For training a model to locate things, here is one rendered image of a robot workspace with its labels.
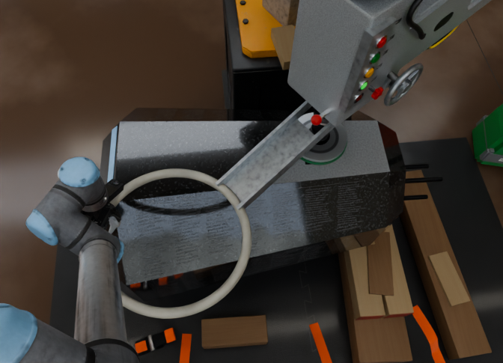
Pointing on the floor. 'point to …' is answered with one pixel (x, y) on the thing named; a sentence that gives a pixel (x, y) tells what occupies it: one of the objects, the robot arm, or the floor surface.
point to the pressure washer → (489, 138)
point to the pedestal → (251, 71)
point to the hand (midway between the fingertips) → (109, 220)
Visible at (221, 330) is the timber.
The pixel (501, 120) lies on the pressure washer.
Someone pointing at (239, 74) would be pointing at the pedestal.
